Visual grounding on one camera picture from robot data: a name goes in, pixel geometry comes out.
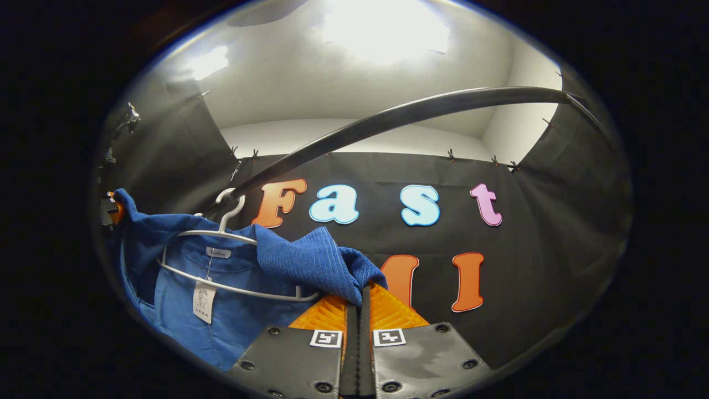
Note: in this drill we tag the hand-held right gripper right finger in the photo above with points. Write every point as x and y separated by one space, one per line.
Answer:
421 354

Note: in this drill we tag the white clothes hanger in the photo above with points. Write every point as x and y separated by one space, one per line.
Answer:
266 295

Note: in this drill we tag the large ceiling light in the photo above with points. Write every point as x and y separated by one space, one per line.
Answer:
385 27

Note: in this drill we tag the black clothes rack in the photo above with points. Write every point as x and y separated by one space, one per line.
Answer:
421 106

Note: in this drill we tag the small ceiling light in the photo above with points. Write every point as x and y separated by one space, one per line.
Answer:
210 62

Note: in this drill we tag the white paper garment tag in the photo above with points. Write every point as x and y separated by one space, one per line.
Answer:
204 302

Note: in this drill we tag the row of small backdrop clips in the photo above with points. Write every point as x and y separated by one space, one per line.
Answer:
450 154

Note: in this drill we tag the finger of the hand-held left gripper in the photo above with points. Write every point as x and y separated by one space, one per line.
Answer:
113 208

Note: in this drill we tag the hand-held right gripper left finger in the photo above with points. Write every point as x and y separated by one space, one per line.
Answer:
299 354

